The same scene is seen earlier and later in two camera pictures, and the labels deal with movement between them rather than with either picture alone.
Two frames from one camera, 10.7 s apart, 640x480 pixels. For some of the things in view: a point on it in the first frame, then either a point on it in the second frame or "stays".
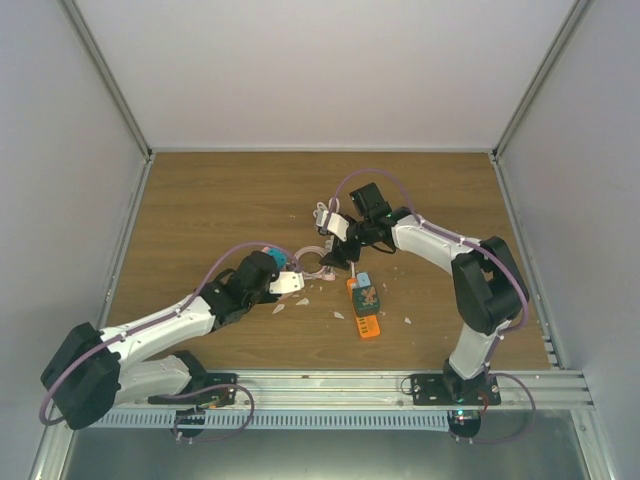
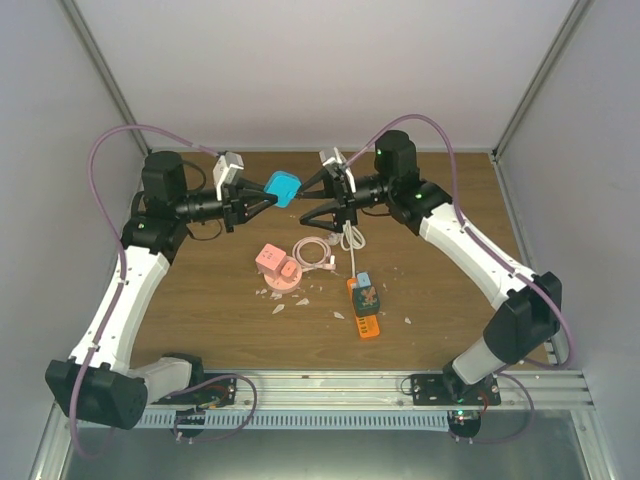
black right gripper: (335, 259) -> (344, 201)
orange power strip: (368, 325) stays
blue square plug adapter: (279, 256) -> (285, 186)
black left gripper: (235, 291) -> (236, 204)
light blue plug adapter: (363, 279) stays
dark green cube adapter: (366, 300) stays
